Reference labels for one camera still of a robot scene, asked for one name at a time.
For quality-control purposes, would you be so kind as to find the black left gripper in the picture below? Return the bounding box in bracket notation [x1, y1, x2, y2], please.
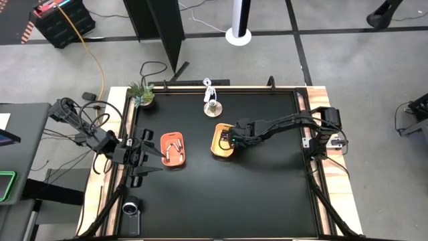
[112, 128, 167, 188]

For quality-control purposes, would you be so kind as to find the yellow plastic bin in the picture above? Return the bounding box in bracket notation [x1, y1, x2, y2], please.
[209, 122, 235, 159]

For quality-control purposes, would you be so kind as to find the orange plastic bin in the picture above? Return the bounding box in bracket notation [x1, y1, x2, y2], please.
[159, 131, 187, 168]

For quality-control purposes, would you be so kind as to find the steel cylinder on brass base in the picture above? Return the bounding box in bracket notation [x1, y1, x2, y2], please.
[203, 99, 224, 119]

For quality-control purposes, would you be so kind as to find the potted succulent plant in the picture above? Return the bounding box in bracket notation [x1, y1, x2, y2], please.
[128, 81, 156, 108]

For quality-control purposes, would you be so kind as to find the black power strip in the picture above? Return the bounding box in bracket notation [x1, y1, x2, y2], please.
[148, 78, 231, 88]

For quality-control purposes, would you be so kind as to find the white pole with round base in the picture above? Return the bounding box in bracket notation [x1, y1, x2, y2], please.
[225, 0, 253, 47]

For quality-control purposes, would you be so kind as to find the grey desk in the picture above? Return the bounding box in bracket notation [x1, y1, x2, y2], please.
[0, 102, 53, 206]

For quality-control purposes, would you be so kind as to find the black partition panel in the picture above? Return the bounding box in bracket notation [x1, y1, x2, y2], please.
[122, 0, 191, 83]

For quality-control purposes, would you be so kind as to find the dark tablet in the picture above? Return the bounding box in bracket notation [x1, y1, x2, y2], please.
[0, 128, 22, 147]

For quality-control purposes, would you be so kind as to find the green-rimmed tablet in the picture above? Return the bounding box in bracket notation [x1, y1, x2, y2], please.
[0, 169, 18, 203]

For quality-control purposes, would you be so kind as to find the white paper sheet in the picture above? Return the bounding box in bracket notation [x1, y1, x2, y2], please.
[0, 112, 12, 131]

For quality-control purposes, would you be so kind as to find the black storage crate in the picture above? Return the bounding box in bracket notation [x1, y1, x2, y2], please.
[32, 0, 97, 50]

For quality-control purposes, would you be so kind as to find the black equipment stand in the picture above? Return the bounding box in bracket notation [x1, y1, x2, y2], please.
[395, 92, 428, 139]

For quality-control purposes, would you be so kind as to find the black tower fan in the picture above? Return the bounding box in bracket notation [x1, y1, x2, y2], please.
[366, 0, 405, 31]

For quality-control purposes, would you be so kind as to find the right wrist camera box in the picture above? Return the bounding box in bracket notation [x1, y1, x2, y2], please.
[219, 129, 240, 149]

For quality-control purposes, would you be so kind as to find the black handheld camera device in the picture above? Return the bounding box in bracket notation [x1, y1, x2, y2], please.
[121, 195, 142, 236]

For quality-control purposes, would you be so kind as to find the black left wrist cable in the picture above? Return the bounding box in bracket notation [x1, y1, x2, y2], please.
[78, 99, 130, 175]

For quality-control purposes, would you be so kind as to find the orange extension cable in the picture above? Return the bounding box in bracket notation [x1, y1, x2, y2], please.
[55, 1, 106, 130]

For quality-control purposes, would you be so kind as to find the black floor cable loop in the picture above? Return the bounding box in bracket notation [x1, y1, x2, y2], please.
[138, 60, 169, 88]

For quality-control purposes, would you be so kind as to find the white floor cable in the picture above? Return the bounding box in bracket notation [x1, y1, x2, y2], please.
[178, 1, 229, 34]

